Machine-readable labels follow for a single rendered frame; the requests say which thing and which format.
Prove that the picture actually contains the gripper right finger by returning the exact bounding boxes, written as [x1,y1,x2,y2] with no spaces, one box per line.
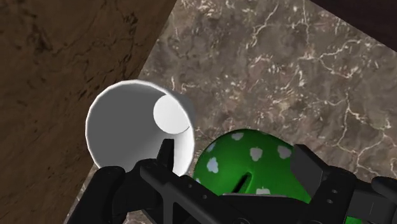
[289,144,397,224]

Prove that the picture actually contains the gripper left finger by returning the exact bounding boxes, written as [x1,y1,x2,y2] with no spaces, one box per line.
[66,138,246,224]

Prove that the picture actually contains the green ball with white prints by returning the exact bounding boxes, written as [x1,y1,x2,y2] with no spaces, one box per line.
[192,129,364,224]

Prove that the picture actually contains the white cup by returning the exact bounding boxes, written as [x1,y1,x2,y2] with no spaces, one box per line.
[85,80,196,177]

